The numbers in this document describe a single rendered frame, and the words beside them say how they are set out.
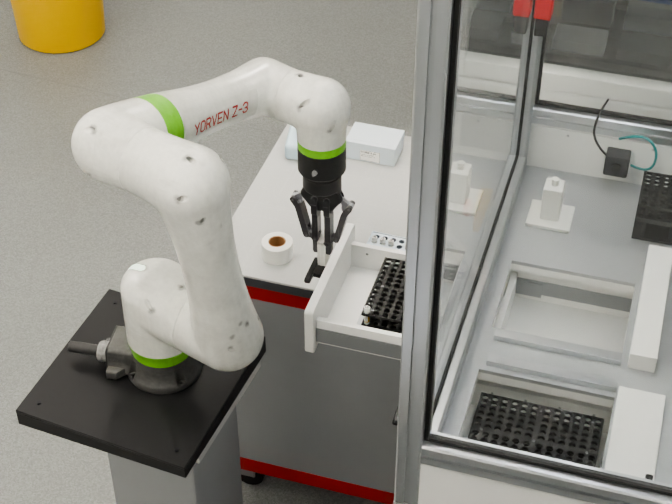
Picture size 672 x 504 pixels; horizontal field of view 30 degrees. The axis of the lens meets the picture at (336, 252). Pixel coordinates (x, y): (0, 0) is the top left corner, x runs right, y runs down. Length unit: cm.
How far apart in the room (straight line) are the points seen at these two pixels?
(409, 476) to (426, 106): 69
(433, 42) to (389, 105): 316
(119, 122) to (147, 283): 40
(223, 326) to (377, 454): 95
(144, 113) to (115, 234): 207
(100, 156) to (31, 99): 283
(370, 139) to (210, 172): 117
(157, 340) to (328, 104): 54
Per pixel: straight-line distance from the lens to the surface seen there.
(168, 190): 192
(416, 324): 178
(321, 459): 310
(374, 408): 291
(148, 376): 243
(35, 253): 408
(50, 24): 500
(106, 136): 199
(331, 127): 229
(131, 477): 263
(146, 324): 231
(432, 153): 158
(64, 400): 246
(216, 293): 210
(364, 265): 263
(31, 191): 434
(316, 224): 247
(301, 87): 229
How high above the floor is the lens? 255
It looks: 40 degrees down
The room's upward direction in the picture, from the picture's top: straight up
